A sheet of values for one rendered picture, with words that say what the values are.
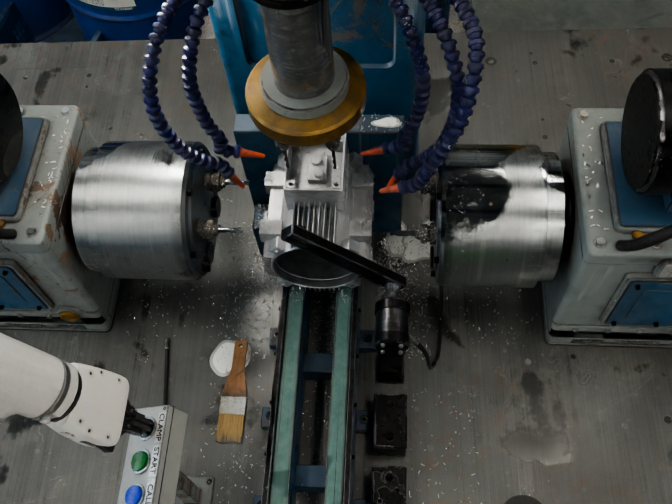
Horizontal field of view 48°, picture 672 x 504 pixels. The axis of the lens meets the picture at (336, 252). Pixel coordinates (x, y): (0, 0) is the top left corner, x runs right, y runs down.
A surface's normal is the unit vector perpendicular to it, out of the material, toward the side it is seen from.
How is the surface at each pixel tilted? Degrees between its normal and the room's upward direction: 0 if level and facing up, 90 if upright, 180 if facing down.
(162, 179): 6
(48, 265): 90
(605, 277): 90
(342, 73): 0
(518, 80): 0
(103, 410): 65
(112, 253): 69
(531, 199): 21
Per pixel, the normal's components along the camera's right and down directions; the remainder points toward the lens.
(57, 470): -0.06, -0.48
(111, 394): 0.87, -0.20
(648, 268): -0.05, 0.87
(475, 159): -0.04, -0.71
